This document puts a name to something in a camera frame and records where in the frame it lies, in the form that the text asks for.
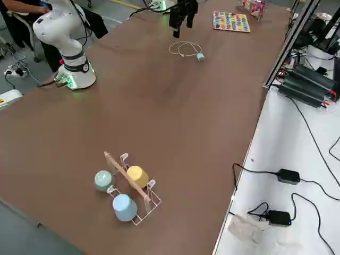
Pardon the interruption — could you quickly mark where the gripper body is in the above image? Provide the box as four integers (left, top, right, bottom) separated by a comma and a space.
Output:
176, 0, 199, 15

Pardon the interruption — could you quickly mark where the white charger cable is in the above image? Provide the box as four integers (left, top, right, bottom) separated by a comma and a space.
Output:
168, 40, 202, 58

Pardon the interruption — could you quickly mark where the colourful alphabet puzzle board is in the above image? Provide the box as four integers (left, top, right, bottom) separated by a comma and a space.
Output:
212, 10, 251, 33

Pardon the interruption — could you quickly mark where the pink snack packet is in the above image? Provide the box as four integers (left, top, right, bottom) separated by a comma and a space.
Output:
249, 0, 266, 15

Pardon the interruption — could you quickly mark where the clear acrylic box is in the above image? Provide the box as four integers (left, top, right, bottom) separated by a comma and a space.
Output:
237, 0, 267, 21

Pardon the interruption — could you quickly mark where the black finned power supply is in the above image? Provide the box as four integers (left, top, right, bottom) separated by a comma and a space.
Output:
292, 63, 340, 101
278, 78, 332, 109

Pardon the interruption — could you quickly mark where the white bucket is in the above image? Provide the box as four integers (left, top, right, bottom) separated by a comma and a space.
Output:
306, 44, 337, 61

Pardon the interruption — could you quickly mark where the cup rack with wooden bar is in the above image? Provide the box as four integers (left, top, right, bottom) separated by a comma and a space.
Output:
104, 150, 162, 227

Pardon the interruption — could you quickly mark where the yellow cup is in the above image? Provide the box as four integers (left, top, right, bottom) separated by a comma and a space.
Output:
126, 165, 149, 189

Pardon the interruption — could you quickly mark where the white power strip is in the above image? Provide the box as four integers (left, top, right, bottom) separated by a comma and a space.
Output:
3, 65, 29, 78

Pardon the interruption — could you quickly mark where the green cup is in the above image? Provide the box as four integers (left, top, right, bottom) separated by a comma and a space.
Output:
94, 169, 114, 192

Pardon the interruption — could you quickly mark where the white machine housing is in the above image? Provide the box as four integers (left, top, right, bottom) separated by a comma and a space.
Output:
0, 89, 24, 111

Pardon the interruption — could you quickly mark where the black power adapter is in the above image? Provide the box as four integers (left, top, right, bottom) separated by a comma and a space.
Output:
266, 209, 292, 227
277, 168, 301, 185

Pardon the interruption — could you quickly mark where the blue cup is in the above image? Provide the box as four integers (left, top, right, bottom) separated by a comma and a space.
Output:
112, 193, 139, 223

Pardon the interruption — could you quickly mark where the clear plastic bag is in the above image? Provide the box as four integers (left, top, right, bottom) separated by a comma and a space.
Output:
227, 213, 269, 244

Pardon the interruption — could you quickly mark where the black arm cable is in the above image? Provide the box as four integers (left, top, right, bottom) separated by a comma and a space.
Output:
68, 0, 92, 54

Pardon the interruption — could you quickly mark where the aluminium camera post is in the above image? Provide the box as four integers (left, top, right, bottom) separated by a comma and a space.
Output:
262, 0, 321, 90

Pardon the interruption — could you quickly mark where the black power cable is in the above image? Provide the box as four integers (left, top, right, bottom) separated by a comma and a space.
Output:
232, 163, 279, 192
286, 97, 340, 186

